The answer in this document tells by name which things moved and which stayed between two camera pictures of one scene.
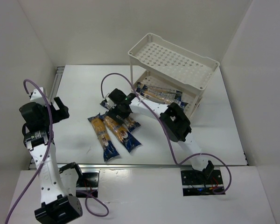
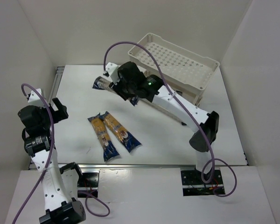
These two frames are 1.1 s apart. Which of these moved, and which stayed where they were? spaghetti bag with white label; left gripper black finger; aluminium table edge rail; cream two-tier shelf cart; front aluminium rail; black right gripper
Moved: spaghetti bag with white label; black right gripper
Stayed: aluminium table edge rail; left gripper black finger; front aluminium rail; cream two-tier shelf cart
